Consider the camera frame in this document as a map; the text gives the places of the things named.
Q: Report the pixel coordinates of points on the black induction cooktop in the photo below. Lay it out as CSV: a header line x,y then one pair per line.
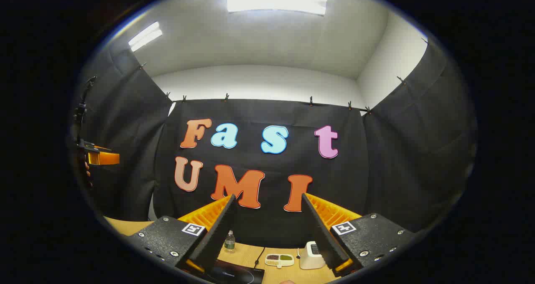
x,y
238,273

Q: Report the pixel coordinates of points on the clear plastic water bottle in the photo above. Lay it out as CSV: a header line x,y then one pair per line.
x,y
229,242

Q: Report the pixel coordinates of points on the white boxy appliance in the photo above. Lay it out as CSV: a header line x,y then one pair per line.
x,y
310,258

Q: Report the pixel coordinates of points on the black backdrop cloth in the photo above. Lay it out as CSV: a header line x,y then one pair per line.
x,y
267,167

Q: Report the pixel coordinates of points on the small ceiling light panel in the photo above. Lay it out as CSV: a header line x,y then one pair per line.
x,y
145,36

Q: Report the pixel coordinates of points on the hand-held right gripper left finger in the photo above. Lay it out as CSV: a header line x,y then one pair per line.
x,y
217,234

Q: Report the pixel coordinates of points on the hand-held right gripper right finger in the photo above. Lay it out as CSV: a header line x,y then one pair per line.
x,y
319,234

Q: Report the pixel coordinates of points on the white divided dish with beans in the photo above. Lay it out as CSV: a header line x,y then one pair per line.
x,y
279,260

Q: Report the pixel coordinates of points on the row of black cloth clips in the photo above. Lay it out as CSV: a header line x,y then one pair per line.
x,y
226,97

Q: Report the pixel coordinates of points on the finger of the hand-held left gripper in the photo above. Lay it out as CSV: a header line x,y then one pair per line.
x,y
104,158

